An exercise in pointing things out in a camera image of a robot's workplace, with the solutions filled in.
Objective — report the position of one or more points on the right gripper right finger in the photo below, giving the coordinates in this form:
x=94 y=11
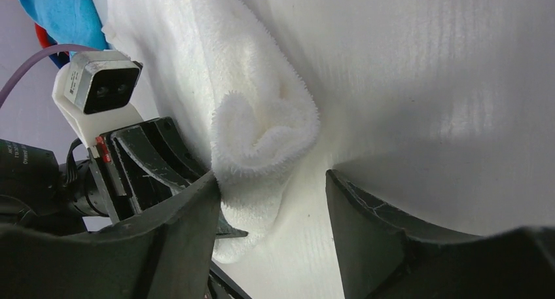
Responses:
x=384 y=252

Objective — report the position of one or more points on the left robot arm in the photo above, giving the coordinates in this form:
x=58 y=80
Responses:
x=33 y=191

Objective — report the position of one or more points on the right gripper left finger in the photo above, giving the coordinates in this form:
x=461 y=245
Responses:
x=163 y=252

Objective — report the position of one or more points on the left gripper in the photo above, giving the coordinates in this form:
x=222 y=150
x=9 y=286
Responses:
x=155 y=163

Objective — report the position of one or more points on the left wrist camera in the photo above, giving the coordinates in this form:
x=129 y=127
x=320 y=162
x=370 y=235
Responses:
x=93 y=93

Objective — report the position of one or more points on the white towel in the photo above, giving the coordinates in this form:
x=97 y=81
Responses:
x=241 y=107

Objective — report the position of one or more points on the red and blue towel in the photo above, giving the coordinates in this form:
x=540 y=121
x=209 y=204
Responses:
x=60 y=59

